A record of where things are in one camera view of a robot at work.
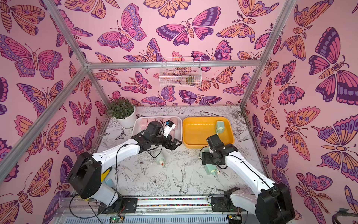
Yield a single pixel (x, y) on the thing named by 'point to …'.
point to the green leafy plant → (120, 108)
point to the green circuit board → (116, 220)
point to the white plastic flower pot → (128, 122)
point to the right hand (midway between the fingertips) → (207, 160)
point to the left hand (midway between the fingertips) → (178, 139)
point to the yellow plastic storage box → (196, 129)
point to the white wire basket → (180, 77)
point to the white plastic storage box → (136, 128)
